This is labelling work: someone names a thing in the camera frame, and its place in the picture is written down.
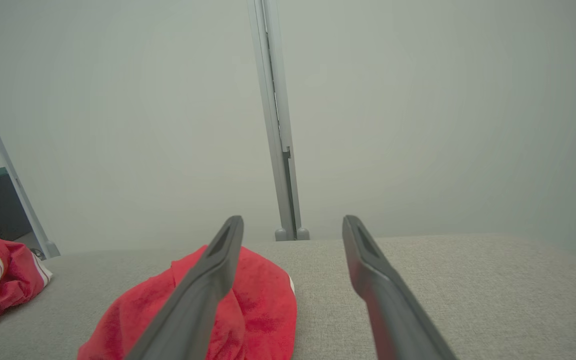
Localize grey metal frame leg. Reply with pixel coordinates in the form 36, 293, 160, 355
0, 61, 61, 259

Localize red shorts with white sides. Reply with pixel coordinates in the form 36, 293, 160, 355
77, 244, 299, 360

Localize grey partition post with feet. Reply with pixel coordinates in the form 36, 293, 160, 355
246, 0, 311, 242

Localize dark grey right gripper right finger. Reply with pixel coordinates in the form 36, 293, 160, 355
342, 215, 458, 360

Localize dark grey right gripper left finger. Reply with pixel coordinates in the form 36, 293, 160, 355
125, 215, 245, 360

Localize red jersey with white sleeves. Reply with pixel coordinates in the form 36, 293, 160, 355
0, 237, 53, 343

